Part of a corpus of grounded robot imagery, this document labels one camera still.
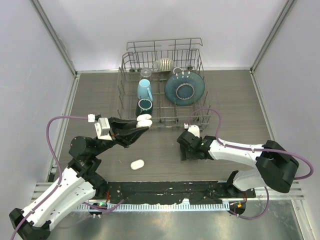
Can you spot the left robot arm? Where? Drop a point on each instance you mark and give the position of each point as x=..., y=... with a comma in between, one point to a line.
x=79, y=181

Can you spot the white slotted cable duct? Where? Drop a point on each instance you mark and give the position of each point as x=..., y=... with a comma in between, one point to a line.
x=185, y=206

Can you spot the small white-rimmed bowl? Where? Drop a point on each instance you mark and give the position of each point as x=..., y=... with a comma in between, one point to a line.
x=177, y=70

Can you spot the clear glass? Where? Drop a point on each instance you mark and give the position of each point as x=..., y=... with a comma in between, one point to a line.
x=146, y=73

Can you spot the wire dish rack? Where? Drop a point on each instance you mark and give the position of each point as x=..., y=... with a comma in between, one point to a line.
x=142, y=54

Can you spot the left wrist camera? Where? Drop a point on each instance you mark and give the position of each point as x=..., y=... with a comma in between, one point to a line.
x=102, y=126

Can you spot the light blue mug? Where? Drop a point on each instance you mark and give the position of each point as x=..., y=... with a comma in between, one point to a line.
x=144, y=90

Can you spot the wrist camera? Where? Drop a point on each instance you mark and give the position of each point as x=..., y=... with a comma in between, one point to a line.
x=102, y=126
x=194, y=129

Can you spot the oval white charging case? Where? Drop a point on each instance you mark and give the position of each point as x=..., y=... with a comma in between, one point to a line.
x=137, y=164

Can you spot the striped ceramic mug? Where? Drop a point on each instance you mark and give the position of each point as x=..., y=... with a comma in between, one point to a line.
x=163, y=65

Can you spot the large teal plate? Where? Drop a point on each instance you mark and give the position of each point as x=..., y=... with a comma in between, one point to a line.
x=184, y=88

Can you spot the small white charging case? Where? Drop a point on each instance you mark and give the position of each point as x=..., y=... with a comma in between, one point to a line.
x=144, y=120

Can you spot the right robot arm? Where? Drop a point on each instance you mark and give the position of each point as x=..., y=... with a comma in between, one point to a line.
x=271, y=166

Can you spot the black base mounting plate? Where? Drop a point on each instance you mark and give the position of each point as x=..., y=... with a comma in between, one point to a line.
x=170, y=192

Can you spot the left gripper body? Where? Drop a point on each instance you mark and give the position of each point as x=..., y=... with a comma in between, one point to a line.
x=116, y=137

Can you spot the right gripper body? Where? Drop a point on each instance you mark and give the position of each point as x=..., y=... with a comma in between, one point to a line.
x=188, y=153

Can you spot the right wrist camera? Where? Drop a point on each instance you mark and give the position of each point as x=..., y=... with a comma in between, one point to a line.
x=194, y=129

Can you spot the dark teal mug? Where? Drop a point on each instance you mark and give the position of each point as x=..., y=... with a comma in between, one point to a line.
x=144, y=106

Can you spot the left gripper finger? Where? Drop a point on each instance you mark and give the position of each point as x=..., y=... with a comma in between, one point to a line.
x=122, y=126
x=135, y=135

